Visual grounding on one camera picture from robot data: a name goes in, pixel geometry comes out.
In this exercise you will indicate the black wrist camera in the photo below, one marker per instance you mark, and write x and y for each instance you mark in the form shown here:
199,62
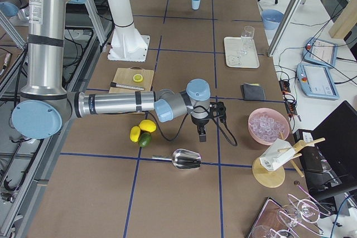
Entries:
218,110

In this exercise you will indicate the light blue cup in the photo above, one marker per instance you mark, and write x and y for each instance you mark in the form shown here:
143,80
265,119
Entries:
195,4

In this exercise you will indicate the steel ice scoop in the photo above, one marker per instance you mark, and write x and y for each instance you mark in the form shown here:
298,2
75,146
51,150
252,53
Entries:
182,159

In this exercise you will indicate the tray of wine glasses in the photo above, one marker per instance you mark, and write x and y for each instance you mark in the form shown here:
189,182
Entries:
295,219

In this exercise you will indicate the grey folded cloth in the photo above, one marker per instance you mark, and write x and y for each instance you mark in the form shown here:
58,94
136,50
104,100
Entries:
252,92

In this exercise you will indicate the blue teach pendant near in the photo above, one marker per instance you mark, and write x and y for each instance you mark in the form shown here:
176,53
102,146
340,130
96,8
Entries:
316,81

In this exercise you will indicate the pink bowl of ice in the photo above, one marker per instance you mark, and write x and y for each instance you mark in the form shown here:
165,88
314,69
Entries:
266,125

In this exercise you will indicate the green lime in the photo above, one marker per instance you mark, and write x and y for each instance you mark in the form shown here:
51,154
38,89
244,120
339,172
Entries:
144,139

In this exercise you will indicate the lemon half slice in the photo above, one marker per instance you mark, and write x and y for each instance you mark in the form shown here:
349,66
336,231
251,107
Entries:
138,78

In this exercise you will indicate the cream bear tray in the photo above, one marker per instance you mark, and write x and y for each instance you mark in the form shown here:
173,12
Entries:
232,59

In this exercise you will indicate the black monitor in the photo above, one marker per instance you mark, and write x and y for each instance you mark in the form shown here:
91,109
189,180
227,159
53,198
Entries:
338,148

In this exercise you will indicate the wooden cutting board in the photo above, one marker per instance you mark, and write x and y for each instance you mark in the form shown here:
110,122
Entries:
134,82

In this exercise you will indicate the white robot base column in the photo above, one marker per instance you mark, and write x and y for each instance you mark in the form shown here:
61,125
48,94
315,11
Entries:
127,43

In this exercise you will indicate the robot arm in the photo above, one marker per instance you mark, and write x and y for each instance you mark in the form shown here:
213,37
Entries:
45,105

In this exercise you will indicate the wooden stand with carton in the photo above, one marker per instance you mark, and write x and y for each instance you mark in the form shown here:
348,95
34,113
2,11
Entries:
268,169

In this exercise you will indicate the blue teach pendant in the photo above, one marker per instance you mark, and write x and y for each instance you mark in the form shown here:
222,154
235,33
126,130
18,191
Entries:
321,52
316,81

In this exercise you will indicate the clear wine glass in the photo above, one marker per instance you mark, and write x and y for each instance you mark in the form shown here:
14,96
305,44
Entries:
246,40

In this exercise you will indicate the whole yellow lemon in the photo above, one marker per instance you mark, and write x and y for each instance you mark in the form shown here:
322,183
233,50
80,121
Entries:
148,126

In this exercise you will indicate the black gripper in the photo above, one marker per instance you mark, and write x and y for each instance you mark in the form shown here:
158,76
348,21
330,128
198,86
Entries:
200,122

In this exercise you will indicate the blue bowl with fork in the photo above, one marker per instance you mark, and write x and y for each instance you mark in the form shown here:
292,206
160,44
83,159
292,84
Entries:
271,18

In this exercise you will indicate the blue teach pendant far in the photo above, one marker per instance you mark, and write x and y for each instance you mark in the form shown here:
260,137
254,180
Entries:
321,52

